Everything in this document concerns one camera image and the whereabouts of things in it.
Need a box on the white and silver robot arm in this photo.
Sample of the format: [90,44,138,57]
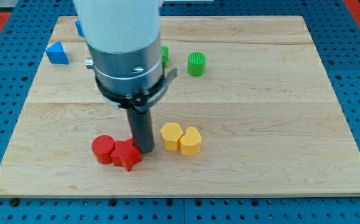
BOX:
[73,0,177,113]

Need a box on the blue block behind arm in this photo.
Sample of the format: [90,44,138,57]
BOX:
[75,20,84,37]

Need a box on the green block behind arm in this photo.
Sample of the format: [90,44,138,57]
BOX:
[161,45,169,68]

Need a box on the yellow hexagon block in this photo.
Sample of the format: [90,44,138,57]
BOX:
[160,123,183,151]

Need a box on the yellow heart block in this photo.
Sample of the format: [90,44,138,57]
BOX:
[180,127,201,156]

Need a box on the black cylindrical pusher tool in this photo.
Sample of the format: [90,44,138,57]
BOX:
[126,109,155,154]

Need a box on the green cylinder block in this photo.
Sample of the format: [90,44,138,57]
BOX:
[187,52,206,77]

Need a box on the red star block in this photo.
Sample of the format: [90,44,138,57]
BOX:
[111,138,142,172]

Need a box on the wooden board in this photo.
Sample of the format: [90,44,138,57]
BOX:
[0,16,360,198]

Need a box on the red cylinder block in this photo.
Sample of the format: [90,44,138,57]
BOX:
[91,135,116,164]

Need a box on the blue triangle block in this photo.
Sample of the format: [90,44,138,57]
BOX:
[45,41,70,65]

